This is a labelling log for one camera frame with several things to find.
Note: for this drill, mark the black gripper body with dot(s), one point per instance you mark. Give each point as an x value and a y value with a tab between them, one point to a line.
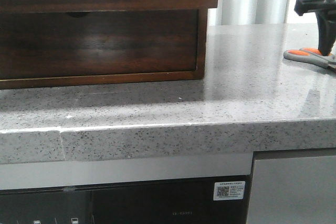
325	15

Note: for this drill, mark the grey orange scissors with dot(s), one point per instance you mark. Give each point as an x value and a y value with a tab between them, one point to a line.
311	56

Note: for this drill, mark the dark wooden drawer cabinet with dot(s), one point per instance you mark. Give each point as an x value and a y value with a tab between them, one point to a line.
201	45

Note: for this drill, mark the grey cabinet door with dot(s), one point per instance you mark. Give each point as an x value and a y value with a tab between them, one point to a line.
293	190

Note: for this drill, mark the white QR code sticker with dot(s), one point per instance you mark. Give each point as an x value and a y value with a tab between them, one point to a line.
229	190

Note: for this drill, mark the black built-in appliance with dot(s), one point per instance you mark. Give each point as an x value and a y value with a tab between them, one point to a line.
157	201

